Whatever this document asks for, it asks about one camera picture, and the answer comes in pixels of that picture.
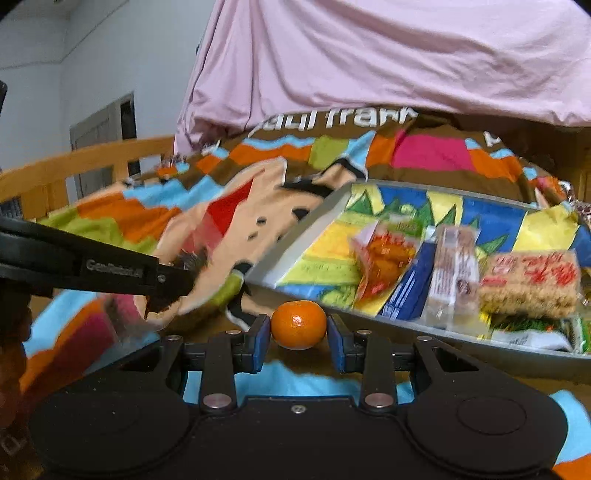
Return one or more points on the orange tangerine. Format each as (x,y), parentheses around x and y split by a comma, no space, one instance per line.
(298,330)

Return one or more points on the pink bed sheet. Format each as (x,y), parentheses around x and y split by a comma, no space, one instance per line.
(392,55)

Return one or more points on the rice cracker packet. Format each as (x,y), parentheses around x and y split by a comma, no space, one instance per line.
(531,281)

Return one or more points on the colourful printed blanket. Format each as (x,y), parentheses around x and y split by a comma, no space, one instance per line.
(138,217)

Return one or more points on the wooden bed frame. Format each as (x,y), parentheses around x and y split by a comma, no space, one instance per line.
(69,170)

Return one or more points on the brown bar clear packet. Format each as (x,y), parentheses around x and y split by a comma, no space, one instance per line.
(455,272)

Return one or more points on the orange snack packet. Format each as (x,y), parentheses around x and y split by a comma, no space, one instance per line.
(383,258)

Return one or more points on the grey tray with dinosaur drawing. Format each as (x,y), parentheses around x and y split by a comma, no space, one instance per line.
(314,258)

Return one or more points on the blue packet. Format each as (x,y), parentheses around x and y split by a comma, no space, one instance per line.
(408,286)

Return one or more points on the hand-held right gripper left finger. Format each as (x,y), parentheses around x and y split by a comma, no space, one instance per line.
(261,344)

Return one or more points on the white and green snack packet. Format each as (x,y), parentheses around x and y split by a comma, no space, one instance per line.
(531,332)

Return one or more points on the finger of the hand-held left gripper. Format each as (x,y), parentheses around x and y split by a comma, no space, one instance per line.
(173,281)

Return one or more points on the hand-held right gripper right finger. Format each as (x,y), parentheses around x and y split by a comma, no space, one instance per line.
(337,344)

